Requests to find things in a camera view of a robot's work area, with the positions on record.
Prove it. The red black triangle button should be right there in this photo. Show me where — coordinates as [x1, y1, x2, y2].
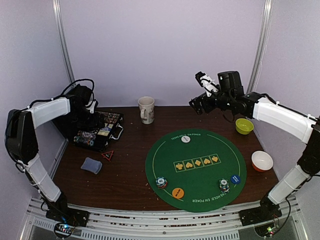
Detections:
[101, 150, 114, 162]

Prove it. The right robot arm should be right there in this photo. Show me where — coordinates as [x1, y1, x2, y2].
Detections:
[189, 71, 320, 221]

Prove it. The yellow-green plastic bowl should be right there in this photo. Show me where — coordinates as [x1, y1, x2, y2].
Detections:
[235, 118, 254, 135]

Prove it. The white dealer button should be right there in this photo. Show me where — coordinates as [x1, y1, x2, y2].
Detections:
[181, 135, 191, 143]

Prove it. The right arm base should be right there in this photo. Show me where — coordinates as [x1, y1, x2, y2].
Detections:
[239, 198, 283, 226]

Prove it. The orange big blind button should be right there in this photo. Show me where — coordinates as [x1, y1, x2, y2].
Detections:
[171, 187, 185, 199]

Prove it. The round green poker mat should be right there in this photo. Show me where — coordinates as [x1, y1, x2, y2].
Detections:
[145, 128, 247, 213]

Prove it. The left aluminium frame post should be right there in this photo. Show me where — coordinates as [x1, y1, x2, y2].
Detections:
[52, 0, 75, 84]

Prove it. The right aluminium frame post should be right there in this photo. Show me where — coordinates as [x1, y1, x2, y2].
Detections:
[245, 0, 274, 94]

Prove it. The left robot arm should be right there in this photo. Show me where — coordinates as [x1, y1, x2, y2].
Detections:
[4, 84, 101, 203]

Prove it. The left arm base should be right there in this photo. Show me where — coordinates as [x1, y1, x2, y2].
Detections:
[45, 204, 90, 227]

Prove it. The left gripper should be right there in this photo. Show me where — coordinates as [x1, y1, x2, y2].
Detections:
[71, 106, 105, 128]

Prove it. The black poker chip case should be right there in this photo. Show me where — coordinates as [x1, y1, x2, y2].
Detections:
[53, 109, 125, 153]

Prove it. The poker chip stack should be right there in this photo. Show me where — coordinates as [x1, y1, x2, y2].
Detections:
[218, 178, 230, 194]
[155, 176, 168, 189]

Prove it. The aluminium front rail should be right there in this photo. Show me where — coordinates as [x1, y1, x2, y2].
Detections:
[18, 197, 309, 240]

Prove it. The aluminium frame post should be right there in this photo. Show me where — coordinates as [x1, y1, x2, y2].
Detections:
[245, 0, 274, 94]
[52, 0, 75, 84]

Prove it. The blue small blind button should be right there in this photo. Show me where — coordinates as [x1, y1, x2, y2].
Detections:
[230, 174, 241, 185]

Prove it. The white orange bowl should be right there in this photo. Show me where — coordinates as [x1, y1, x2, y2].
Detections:
[251, 150, 274, 173]

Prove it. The beige ceramic mug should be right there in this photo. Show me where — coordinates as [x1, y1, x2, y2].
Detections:
[138, 96, 155, 125]

